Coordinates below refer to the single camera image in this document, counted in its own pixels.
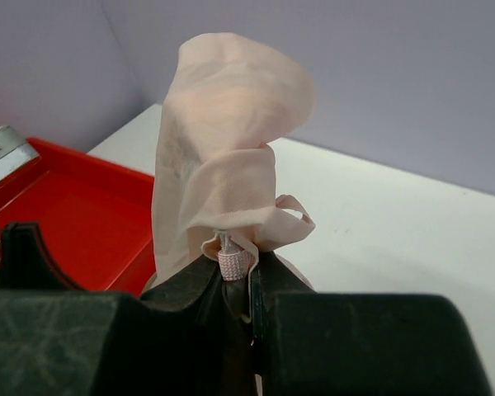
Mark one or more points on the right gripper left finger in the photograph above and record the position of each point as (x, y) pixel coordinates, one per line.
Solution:
(170, 341)

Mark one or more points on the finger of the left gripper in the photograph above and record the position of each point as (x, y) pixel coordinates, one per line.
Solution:
(27, 263)

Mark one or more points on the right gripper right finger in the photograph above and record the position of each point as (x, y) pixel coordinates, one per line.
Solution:
(310, 343)

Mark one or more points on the pink bra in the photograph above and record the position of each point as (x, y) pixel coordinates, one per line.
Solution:
(215, 170)

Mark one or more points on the red plastic tray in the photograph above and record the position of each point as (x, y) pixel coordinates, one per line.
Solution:
(94, 215)

